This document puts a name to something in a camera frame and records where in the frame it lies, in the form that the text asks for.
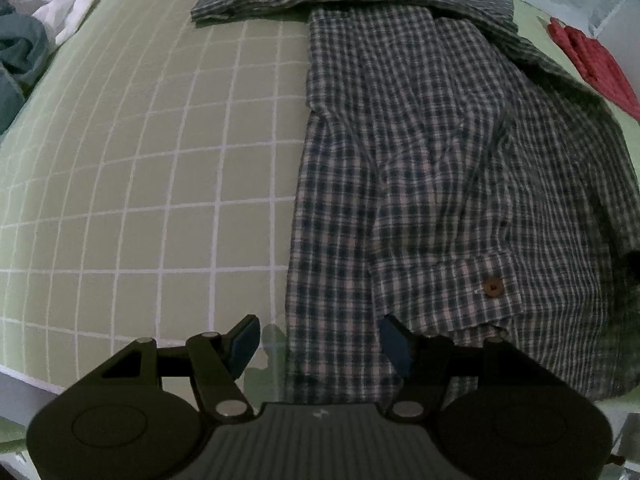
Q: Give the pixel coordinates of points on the blue-grey garment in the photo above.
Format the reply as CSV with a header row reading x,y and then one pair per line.
x,y
17,50

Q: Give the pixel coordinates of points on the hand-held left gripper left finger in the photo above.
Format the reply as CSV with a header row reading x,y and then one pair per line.
x,y
245,347

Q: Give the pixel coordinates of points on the green grid mat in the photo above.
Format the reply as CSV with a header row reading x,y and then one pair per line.
x,y
150,160

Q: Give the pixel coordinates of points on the red cloth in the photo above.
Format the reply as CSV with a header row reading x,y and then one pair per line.
x,y
597,60

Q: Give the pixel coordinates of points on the white cloth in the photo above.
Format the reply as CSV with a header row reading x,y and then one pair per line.
x,y
62,15

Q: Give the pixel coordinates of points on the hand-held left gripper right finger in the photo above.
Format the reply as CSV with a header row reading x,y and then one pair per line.
x,y
398,351

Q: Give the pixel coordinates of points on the plaid checked shirt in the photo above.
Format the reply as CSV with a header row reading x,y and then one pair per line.
x,y
425,160

